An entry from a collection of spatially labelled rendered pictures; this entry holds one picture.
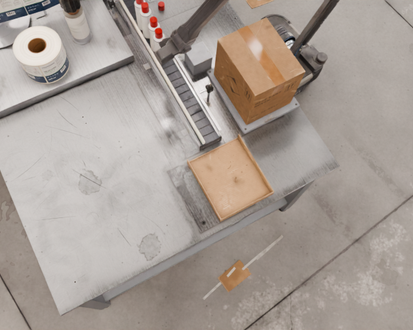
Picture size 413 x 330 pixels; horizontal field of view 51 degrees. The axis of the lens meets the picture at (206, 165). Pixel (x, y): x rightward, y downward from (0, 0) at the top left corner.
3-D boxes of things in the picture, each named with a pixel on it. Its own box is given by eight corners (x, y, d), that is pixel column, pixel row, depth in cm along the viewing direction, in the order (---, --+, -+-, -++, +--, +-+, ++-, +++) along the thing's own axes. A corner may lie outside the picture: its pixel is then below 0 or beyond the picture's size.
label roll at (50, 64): (42, 91, 193) (31, 74, 180) (16, 62, 198) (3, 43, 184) (78, 66, 199) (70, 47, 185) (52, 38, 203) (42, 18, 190)
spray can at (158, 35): (153, 56, 202) (150, 28, 183) (163, 52, 203) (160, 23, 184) (158, 65, 201) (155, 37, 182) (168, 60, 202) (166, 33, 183)
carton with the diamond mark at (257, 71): (213, 74, 204) (217, 38, 179) (256, 54, 209) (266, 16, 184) (246, 125, 196) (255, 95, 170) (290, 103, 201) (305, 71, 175)
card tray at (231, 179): (187, 162, 191) (187, 159, 187) (238, 137, 196) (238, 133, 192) (219, 222, 182) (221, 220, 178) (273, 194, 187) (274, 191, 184)
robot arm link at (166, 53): (193, 46, 159) (179, 26, 159) (166, 62, 157) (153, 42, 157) (189, 55, 171) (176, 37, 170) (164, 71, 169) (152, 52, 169)
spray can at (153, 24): (149, 46, 204) (145, 17, 185) (158, 41, 205) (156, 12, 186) (153, 54, 203) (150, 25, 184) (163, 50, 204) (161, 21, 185)
